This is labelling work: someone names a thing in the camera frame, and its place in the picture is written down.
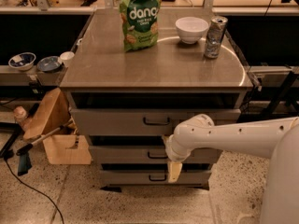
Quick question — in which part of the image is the wooden board leaning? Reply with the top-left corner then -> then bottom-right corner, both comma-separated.
23,88 -> 70,140

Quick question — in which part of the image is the blue white patterned bowl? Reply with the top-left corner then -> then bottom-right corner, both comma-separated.
8,52 -> 36,71

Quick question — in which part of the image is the black floor cable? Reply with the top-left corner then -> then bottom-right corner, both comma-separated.
3,157 -> 65,224

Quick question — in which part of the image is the grey bottom drawer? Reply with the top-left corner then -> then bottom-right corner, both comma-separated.
100,171 -> 211,186

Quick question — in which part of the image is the blue grey plate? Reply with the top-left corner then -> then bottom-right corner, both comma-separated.
37,56 -> 62,73

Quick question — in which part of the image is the silver drink can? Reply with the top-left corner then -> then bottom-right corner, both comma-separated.
204,16 -> 228,59

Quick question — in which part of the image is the wooden box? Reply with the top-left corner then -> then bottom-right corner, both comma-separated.
43,134 -> 92,165

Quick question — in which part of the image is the grey top drawer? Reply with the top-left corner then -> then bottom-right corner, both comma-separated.
71,109 -> 240,136

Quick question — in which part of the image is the grey drawer cabinet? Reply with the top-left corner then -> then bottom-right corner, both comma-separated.
59,7 -> 254,193

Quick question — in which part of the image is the grabber tool with teal handle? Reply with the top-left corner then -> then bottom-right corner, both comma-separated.
16,119 -> 73,176

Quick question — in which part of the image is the small white cup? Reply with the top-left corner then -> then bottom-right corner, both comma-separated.
60,51 -> 75,67

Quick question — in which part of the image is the grey drawer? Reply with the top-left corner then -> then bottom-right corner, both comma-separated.
71,109 -> 240,136
100,171 -> 211,186
90,146 -> 221,164

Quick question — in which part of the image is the green dang chips bag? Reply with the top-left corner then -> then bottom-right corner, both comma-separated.
116,0 -> 162,51

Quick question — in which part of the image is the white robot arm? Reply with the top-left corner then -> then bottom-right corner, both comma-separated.
164,114 -> 299,224

